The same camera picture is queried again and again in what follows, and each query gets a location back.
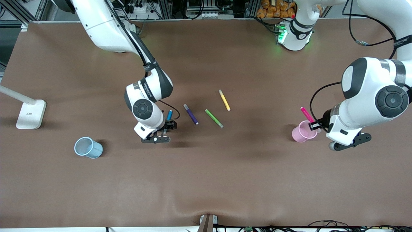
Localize blue marker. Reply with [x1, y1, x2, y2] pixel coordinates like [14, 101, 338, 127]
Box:
[162, 110, 173, 135]

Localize pink marker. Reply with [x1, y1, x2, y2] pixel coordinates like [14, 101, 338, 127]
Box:
[300, 107, 314, 124]

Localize pink mesh cup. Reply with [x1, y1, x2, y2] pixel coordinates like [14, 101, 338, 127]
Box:
[291, 120, 319, 143]

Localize purple marker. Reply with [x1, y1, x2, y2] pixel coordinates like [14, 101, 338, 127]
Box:
[183, 104, 200, 126]

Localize green marker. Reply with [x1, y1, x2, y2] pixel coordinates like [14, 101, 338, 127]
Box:
[205, 109, 225, 129]

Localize yellow marker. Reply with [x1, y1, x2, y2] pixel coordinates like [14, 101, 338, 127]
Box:
[218, 89, 231, 112]

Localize blue mesh cup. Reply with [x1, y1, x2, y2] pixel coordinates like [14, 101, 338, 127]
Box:
[74, 137, 104, 159]

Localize white power strip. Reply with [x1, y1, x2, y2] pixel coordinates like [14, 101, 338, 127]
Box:
[126, 3, 151, 14]

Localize orange snack bags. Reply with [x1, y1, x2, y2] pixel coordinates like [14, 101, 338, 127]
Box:
[256, 0, 297, 19]

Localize white lamp stand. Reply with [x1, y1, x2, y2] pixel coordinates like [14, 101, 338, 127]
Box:
[0, 84, 47, 130]

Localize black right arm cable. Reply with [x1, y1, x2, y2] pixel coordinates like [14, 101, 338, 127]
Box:
[103, 0, 181, 121]

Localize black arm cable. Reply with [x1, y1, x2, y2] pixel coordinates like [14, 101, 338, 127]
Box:
[309, 0, 407, 130]
[103, 0, 181, 121]

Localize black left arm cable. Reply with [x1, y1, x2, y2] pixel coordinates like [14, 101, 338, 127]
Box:
[309, 0, 407, 130]

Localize black cable bundle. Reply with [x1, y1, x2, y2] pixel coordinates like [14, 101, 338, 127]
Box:
[212, 220, 412, 232]

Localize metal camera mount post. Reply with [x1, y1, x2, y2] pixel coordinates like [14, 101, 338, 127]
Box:
[197, 213, 219, 232]

